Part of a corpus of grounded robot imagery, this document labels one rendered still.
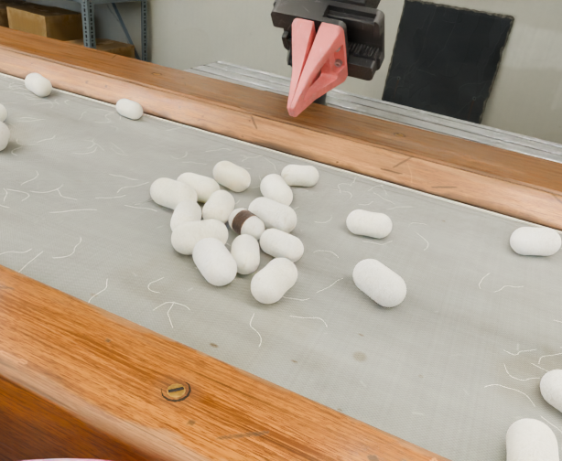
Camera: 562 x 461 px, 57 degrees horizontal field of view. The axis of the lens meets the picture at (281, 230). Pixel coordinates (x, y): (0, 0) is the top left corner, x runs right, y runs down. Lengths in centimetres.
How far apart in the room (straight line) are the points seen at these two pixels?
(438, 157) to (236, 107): 21
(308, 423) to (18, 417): 12
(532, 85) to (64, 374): 230
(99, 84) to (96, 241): 32
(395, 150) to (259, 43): 227
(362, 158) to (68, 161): 27
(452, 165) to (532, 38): 191
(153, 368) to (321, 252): 17
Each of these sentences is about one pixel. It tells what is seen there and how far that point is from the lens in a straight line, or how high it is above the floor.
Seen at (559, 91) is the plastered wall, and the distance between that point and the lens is 243.
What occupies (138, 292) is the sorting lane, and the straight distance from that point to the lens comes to 32.
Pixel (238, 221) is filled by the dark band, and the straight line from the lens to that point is 37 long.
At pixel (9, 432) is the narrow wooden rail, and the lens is 28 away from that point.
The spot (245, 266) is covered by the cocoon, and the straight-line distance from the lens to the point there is 33.
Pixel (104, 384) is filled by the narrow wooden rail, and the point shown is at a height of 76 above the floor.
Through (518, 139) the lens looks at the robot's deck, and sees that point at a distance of 100.
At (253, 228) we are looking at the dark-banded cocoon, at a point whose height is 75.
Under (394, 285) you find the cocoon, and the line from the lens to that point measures 32.
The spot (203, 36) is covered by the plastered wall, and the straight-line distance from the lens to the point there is 293.
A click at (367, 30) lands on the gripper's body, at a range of 50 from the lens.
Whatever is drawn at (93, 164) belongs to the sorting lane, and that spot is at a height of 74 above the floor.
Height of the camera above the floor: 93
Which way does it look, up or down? 30 degrees down
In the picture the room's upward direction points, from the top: 8 degrees clockwise
